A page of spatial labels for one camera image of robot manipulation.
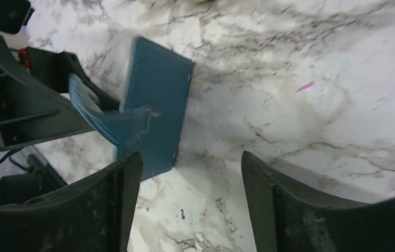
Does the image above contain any blue leather card holder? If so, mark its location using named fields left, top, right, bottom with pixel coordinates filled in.
left=68, top=36, right=194, bottom=180

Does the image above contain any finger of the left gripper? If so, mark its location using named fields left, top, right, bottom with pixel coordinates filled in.
left=25, top=47, right=120, bottom=111
left=0, top=36, right=92, bottom=151

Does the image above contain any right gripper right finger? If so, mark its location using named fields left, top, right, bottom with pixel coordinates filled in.
left=241, top=151, right=395, bottom=251

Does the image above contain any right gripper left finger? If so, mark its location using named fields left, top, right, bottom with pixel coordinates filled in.
left=0, top=152, right=143, bottom=251

